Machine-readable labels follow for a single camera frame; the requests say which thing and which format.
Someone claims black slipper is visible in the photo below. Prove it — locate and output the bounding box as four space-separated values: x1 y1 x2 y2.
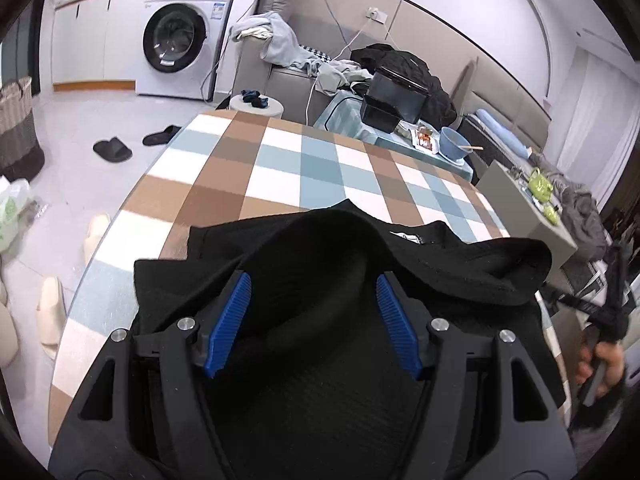
142 125 182 147
92 136 133 163

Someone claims grey blanket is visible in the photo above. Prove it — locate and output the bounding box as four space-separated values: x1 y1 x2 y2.
547 175 608 261

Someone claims beige slipper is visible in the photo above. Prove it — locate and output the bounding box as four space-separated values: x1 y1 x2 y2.
37 276 67 361
82 213 112 261
0 305 20 368

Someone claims white plastic bag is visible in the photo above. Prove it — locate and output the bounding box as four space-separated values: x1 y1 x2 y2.
0 178 33 253

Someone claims person's right hand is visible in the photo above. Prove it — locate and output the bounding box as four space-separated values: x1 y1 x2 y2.
575 341 627 397

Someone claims white charger cable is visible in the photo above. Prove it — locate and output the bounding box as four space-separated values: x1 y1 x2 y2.
304 14 376 122

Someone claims black knit shirt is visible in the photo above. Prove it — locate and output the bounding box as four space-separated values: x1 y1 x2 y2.
132 199 566 480

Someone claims white washing machine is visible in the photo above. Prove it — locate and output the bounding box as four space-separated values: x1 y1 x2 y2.
135 0 236 101

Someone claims light blue pillow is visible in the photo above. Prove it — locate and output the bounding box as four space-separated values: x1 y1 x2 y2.
474 108 532 160

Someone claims white curtain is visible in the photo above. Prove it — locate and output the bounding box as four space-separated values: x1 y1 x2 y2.
550 45 640 211

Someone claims grey sofa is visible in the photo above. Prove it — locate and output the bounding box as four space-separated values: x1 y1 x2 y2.
232 0 381 121

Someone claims white base cabinet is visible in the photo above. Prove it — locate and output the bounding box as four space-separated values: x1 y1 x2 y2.
50 0 151 93

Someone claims blue bowl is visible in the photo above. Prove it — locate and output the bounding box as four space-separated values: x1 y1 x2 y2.
439 126 473 161

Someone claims black storage box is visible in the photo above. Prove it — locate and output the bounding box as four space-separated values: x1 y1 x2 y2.
367 66 431 123

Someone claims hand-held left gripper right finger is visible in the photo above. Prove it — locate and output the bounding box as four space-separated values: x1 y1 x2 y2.
375 272 576 480

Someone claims checkered tablecloth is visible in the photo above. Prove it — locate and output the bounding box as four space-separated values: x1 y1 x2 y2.
47 110 576 461

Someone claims beige side cabinet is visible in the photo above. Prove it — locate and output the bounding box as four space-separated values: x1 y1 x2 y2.
477 160 578 271

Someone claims pale grey garment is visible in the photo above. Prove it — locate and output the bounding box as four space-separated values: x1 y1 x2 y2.
315 60 373 96

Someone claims plate with food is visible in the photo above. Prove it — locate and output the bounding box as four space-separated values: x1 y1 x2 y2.
410 127 441 153

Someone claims white round stool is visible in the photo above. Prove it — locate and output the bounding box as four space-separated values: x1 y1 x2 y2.
229 92 285 121

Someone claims blue cable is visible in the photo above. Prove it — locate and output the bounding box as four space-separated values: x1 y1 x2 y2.
307 0 351 51

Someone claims black jacket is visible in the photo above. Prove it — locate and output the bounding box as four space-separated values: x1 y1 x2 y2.
350 44 458 128

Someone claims woven laundry basket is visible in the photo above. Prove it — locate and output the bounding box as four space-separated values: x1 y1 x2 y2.
0 76 46 181

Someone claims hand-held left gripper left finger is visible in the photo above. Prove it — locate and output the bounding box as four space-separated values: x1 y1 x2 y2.
47 271 253 480

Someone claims light grey hoodie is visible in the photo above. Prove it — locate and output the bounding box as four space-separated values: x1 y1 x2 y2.
230 10 321 68

